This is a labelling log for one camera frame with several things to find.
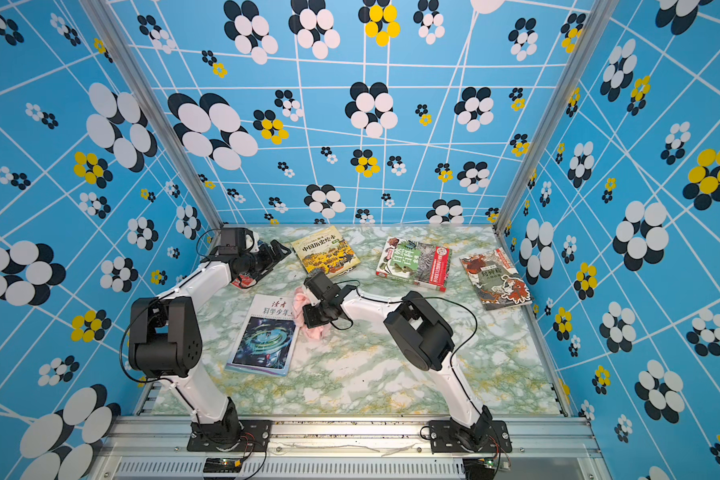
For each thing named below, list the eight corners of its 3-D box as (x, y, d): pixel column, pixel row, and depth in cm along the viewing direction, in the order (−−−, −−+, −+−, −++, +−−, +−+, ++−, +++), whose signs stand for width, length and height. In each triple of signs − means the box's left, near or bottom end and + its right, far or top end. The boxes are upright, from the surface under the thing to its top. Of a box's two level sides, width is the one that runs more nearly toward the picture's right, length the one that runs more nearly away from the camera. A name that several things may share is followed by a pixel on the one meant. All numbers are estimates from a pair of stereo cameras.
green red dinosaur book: (375, 274, 108) (375, 269, 105) (386, 241, 118) (386, 235, 115) (445, 291, 103) (447, 285, 100) (451, 254, 113) (452, 249, 111)
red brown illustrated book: (484, 311, 98) (486, 308, 96) (459, 257, 112) (460, 253, 111) (530, 304, 100) (533, 300, 98) (499, 251, 114) (501, 247, 112)
